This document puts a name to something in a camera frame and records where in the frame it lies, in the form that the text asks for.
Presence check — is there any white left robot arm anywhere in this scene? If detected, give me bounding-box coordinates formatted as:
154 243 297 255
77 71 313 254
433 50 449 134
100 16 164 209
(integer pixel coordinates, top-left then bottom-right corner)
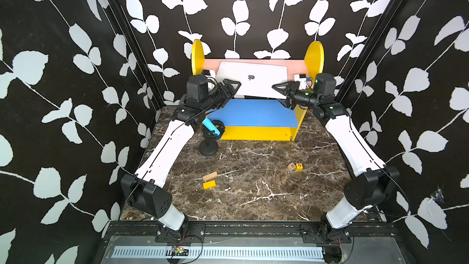
120 74 241 238

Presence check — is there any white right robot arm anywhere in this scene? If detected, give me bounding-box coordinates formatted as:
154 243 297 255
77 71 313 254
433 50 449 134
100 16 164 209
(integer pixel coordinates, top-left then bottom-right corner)
272 73 399 242

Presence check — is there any yellow blue toy shelf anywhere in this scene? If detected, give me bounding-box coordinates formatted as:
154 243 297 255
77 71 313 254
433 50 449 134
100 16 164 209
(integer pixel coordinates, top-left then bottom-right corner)
191 40 324 141

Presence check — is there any cyan toy microphone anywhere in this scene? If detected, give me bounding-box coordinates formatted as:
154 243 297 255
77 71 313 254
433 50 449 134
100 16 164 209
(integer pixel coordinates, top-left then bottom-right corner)
202 117 220 136

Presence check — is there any black microphone stand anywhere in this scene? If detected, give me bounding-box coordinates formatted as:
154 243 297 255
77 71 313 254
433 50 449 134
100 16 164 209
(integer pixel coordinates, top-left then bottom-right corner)
199 120 225 157

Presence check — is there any yellow number cube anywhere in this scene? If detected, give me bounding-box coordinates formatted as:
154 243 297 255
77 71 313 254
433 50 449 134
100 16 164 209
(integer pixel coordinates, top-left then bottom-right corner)
296 163 304 171

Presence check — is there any wooden letter cube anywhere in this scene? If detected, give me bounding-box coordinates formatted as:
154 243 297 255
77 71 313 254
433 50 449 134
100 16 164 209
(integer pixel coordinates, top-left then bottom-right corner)
287 163 296 172

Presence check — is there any natural wooden block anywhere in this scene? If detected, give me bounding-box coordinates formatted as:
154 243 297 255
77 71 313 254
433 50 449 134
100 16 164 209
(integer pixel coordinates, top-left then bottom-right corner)
203 172 218 182

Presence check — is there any yellow wooden block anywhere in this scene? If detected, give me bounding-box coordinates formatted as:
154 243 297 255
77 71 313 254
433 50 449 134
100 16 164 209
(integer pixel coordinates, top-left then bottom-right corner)
203 180 216 189

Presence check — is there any small green circuit board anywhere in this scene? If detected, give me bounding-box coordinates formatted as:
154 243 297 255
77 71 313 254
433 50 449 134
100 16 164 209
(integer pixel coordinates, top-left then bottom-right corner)
170 248 189 257

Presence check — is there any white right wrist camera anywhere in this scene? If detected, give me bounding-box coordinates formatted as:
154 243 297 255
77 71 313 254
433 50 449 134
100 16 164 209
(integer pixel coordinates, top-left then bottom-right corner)
294 74 311 90

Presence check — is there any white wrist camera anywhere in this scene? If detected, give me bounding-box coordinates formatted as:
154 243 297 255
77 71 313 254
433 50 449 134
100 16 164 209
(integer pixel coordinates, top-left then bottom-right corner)
294 74 311 90
202 70 217 84

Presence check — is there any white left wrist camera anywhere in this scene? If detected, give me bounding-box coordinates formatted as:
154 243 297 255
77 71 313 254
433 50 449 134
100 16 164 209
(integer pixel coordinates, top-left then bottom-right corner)
202 70 217 84

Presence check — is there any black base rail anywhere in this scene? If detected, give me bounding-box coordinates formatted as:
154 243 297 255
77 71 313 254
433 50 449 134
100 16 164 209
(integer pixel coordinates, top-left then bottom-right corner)
104 221 398 246

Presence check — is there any white slotted cable duct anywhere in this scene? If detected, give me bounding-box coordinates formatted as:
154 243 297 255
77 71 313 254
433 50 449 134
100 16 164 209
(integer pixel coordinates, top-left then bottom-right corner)
111 246 324 262

